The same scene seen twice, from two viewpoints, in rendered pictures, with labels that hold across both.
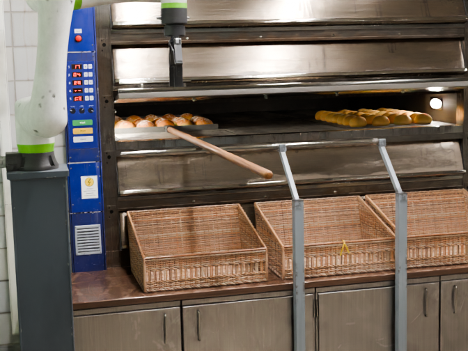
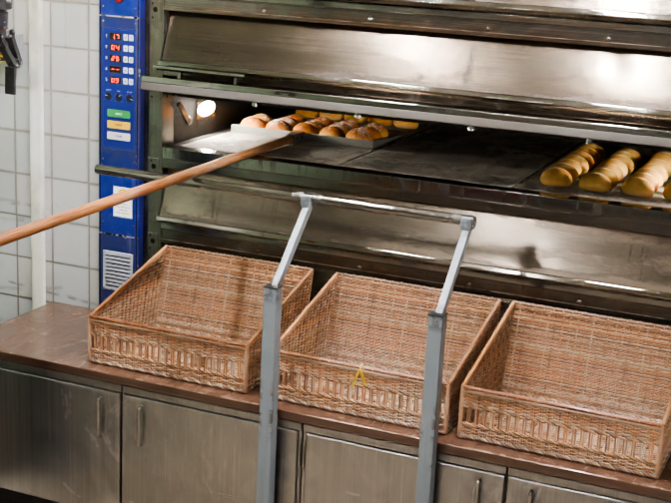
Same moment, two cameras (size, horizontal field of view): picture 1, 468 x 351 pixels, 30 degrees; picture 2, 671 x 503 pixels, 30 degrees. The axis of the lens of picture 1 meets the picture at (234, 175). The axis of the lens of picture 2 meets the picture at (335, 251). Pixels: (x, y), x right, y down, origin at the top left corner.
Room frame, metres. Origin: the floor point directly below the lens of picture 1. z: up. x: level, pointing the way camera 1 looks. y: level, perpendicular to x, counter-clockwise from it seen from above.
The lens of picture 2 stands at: (1.10, -2.38, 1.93)
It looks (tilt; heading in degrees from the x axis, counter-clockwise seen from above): 15 degrees down; 36
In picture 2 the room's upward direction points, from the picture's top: 3 degrees clockwise
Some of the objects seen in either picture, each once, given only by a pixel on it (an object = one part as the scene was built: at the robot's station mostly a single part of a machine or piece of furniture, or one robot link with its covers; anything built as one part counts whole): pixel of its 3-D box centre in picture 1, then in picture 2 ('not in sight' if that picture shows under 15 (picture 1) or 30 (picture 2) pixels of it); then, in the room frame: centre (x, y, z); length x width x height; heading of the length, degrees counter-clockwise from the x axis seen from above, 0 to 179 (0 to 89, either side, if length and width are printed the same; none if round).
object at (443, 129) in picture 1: (296, 136); (418, 184); (4.32, -0.31, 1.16); 1.80 x 0.06 x 0.04; 104
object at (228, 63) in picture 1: (297, 59); (424, 62); (4.30, -0.32, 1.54); 1.79 x 0.11 x 0.19; 104
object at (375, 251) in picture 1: (323, 235); (386, 346); (4.05, -0.42, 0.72); 0.56 x 0.49 x 0.28; 104
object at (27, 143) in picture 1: (35, 124); not in sight; (3.00, 0.68, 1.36); 0.16 x 0.13 x 0.19; 27
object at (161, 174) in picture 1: (298, 165); (413, 230); (4.30, -0.32, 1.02); 1.79 x 0.11 x 0.19; 104
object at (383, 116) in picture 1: (371, 116); (632, 170); (4.87, -0.77, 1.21); 0.61 x 0.48 x 0.06; 14
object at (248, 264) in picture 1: (194, 244); (203, 313); (3.89, 0.19, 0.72); 0.56 x 0.49 x 0.28; 104
